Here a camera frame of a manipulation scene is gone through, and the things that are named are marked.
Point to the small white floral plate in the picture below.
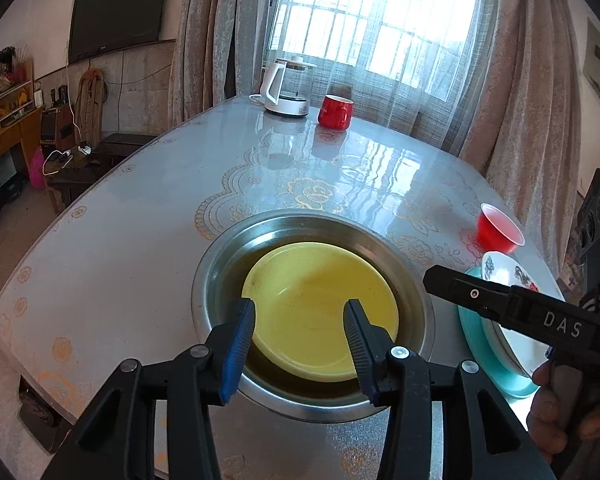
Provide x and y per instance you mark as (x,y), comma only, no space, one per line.
(500,270)

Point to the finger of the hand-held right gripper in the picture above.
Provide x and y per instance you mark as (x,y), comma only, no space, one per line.
(460,287)

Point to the person's right hand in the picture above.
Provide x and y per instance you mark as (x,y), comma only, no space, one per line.
(545,410)

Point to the red plastic cup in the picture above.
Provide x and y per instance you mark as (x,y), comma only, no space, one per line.
(495,237)

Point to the black flat television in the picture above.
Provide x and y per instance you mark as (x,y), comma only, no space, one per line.
(120,10)

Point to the red mug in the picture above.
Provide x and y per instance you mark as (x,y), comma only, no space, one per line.
(335,112)

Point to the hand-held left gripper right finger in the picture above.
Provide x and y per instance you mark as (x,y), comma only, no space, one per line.
(357,350)

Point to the wooden folding stool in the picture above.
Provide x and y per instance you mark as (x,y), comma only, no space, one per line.
(90,105)

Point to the white floral deep plate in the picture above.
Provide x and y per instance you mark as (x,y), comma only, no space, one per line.
(515,355)

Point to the barred window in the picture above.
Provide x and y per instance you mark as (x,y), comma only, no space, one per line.
(380,20)

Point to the stainless steel bowl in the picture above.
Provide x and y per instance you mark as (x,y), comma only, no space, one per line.
(220,270)

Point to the yellow plastic bowl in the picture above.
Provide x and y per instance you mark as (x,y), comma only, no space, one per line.
(305,300)

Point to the pink plastic container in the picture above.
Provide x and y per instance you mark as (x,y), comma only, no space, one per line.
(36,172)

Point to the white glass electric kettle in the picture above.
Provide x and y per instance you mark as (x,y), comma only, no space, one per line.
(272,85)

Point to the teal plate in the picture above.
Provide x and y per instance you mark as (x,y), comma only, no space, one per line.
(472,330)

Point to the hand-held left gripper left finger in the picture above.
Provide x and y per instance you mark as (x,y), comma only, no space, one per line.
(237,350)

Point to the wooden cabinet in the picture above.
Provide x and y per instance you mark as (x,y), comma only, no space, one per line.
(5,160)

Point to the wooden open shelf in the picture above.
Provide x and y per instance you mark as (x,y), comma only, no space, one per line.
(12,95)

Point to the white power strip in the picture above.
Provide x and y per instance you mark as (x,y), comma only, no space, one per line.
(85,148)

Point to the black speaker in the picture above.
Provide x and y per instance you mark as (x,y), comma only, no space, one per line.
(55,125)

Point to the dark wooden bench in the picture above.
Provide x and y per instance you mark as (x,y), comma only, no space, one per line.
(105,150)

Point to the dark chair seat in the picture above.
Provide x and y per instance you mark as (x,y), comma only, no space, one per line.
(45,420)

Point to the white sheer curtain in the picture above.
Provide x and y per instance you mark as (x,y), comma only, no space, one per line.
(430,85)

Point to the beige patterned drape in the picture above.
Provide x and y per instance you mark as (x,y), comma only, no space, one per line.
(530,110)
(215,35)

